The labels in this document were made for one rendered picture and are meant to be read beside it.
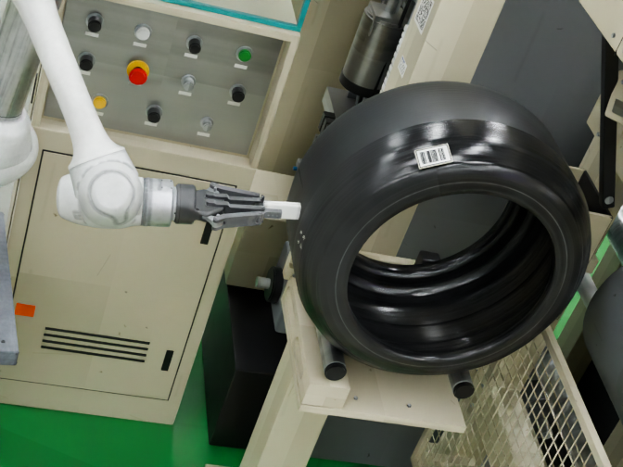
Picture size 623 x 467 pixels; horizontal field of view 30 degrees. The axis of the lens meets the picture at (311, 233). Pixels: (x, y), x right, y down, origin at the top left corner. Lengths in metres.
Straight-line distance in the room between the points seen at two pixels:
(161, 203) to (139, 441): 1.32
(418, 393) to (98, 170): 0.94
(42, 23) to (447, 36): 0.79
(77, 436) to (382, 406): 1.12
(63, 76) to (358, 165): 0.54
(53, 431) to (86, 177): 1.46
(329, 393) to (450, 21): 0.78
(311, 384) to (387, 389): 0.22
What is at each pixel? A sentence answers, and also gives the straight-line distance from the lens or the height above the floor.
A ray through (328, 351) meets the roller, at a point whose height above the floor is 0.92.
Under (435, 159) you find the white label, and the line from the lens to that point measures 2.05.
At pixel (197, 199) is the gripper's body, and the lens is 2.17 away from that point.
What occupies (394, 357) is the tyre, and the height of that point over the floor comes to 0.97.
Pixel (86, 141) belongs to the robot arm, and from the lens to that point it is 2.00.
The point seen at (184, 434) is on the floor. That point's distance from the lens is 3.40.
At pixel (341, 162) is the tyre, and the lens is 2.14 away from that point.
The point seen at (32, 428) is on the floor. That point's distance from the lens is 3.30.
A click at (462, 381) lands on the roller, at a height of 0.92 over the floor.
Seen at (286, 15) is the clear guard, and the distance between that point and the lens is 2.69.
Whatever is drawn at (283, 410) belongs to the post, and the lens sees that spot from 2.91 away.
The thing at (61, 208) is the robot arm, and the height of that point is 1.13.
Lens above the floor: 2.35
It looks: 33 degrees down
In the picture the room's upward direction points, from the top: 20 degrees clockwise
